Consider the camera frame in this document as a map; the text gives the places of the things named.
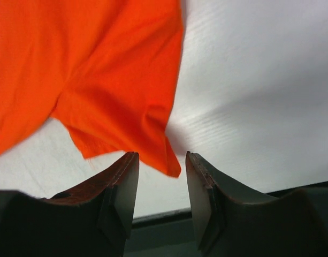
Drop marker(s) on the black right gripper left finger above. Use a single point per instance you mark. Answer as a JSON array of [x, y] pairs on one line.
[[93, 218]]

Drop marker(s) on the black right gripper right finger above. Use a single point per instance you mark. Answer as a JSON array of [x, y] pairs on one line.
[[207, 186]]

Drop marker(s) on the orange t-shirt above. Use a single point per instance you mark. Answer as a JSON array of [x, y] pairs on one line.
[[107, 70]]

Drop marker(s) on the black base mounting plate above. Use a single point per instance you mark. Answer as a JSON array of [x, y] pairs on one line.
[[295, 224]]

